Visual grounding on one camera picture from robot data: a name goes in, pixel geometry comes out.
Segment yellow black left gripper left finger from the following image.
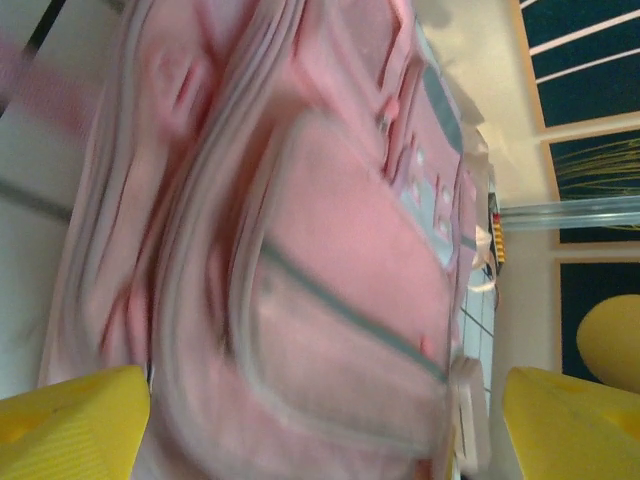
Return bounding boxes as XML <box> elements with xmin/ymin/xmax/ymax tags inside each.
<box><xmin>0</xmin><ymin>364</ymin><xmax>151</xmax><ymax>480</ymax></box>

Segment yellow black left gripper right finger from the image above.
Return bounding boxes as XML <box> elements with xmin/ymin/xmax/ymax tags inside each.
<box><xmin>502</xmin><ymin>366</ymin><xmax>640</xmax><ymax>480</ymax></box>

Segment pink backpack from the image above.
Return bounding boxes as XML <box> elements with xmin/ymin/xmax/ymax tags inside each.
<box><xmin>0</xmin><ymin>0</ymin><xmax>501</xmax><ymax>480</ymax></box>

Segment black charger board orange connectors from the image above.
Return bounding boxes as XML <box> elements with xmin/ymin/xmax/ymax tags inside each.
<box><xmin>487</xmin><ymin>192</ymin><xmax>509</xmax><ymax>279</ymax></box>

